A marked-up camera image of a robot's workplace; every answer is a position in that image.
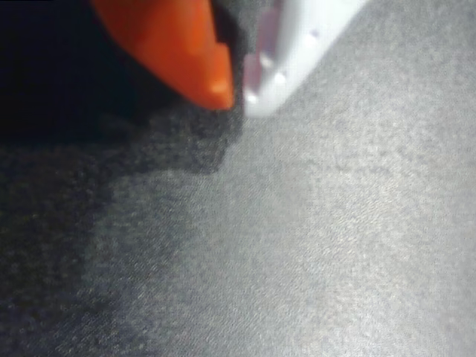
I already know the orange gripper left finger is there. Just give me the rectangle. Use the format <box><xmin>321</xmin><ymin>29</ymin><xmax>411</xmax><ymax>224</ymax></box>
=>
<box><xmin>90</xmin><ymin>0</ymin><xmax>236</xmax><ymax>111</ymax></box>

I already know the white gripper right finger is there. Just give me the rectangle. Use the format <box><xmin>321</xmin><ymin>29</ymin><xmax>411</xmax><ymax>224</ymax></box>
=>
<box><xmin>243</xmin><ymin>0</ymin><xmax>367</xmax><ymax>119</ymax></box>

